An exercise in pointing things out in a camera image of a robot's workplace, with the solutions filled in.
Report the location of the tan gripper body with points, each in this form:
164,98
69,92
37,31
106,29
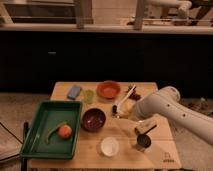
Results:
127,112

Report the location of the yellow banana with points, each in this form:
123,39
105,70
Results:
119,108

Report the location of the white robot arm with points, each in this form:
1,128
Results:
165,102

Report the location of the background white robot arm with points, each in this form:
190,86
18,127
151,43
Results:
182,6

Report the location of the orange red bowl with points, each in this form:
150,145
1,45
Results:
108,89

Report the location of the dark maroon bowl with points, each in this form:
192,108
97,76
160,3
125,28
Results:
93,120

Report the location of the white dish brush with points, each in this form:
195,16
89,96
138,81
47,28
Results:
116,108

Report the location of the dark red grapes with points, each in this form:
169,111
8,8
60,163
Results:
134,95

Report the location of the small wooden block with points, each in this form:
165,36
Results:
144,127

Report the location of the black metal cup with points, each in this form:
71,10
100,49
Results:
143,142

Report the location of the white cup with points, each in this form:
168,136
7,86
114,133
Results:
109,147

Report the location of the green translucent cup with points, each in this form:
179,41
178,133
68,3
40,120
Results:
88,96

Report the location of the blue sponge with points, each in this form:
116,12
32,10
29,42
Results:
74,92

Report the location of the green chili pepper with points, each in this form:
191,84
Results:
50,132

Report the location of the orange fruit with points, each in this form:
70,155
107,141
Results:
65,132

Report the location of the green plastic tray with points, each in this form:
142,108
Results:
42,140

